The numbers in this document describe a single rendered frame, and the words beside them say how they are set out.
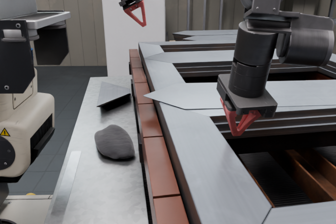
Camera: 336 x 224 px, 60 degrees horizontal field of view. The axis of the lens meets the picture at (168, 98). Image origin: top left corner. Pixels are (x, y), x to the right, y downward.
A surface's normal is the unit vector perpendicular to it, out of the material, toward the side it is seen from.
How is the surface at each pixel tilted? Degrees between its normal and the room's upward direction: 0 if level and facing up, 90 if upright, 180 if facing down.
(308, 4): 90
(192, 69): 90
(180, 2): 90
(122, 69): 90
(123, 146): 5
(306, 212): 0
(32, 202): 0
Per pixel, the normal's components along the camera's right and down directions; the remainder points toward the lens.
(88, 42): 0.03, 0.36
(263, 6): -0.11, 0.18
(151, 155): 0.00, -0.93
